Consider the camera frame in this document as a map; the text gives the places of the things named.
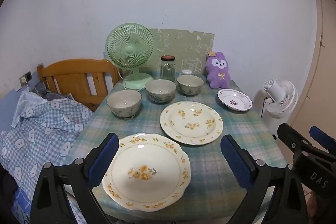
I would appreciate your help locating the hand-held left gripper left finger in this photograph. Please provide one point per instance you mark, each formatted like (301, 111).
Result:
(103, 161)

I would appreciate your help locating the cotton swab container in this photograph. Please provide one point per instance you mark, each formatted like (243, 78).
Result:
(187, 72)

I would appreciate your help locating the wall socket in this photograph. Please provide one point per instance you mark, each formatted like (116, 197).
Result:
(26, 77)

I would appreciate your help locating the glass jar with dark lid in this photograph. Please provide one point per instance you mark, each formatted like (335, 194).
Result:
(168, 69)

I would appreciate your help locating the green desk fan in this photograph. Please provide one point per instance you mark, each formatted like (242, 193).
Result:
(130, 50)

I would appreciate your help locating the dark cloth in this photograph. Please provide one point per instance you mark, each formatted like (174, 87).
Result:
(8, 182)

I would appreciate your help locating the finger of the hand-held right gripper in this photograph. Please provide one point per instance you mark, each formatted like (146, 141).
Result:
(312, 176)
(321, 137)

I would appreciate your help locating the round yellow flower plate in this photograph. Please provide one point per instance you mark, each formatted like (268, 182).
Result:
(191, 134)

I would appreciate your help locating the green patterned wall mat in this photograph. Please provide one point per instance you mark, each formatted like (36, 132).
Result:
(183, 43)

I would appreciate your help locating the small pink flower plate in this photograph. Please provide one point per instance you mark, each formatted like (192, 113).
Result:
(233, 98)

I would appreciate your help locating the white standing fan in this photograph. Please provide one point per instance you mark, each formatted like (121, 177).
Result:
(278, 98)

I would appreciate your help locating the plaid tablecloth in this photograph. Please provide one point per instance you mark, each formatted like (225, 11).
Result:
(147, 121)

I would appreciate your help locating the green-rimmed ceramic bowl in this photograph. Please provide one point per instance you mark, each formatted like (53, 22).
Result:
(190, 82)
(160, 88)
(123, 103)

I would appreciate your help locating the beige door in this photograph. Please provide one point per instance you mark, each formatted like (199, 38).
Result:
(325, 69)

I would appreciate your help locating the grey cloth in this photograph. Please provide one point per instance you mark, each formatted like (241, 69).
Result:
(47, 92)

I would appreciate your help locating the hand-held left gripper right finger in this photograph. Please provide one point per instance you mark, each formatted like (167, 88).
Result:
(235, 161)

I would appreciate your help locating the blue bed sheet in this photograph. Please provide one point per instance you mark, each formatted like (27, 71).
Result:
(22, 203)

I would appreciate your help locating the purple plush bunny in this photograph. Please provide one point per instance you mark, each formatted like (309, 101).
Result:
(218, 71)

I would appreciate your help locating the scalloped yellow flower plate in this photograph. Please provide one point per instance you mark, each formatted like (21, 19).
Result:
(147, 155)

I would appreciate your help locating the blue checkered bear blanket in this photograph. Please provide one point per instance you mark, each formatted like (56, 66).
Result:
(39, 129)

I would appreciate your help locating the wooden bed headboard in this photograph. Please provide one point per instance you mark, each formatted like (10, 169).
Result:
(68, 69)

